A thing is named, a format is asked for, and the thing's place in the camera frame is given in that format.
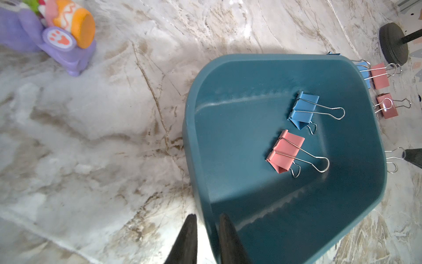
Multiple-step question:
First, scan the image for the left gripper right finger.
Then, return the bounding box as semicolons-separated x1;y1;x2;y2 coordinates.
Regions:
219;213;252;264

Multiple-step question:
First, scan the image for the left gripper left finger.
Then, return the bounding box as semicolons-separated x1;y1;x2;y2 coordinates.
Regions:
164;214;198;264

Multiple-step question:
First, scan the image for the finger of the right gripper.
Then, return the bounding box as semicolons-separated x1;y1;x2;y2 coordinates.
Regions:
404;148;422;168

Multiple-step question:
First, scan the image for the pink binder clip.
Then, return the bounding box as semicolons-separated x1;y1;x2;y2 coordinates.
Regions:
374;93;412;119
369;63;402;90
266;129;330;178

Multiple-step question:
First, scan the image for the blue binder clip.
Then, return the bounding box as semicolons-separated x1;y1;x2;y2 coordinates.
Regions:
351;59;371;89
287;91;346;135

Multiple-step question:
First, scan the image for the teal plastic storage box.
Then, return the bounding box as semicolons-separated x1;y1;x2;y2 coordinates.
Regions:
182;54;387;264

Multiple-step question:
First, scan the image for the glitter microphone on black stand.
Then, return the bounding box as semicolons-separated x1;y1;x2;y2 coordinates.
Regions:
379;23;422;66

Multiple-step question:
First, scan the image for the purple toy figure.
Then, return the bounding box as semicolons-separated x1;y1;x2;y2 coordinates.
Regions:
1;1;96;77

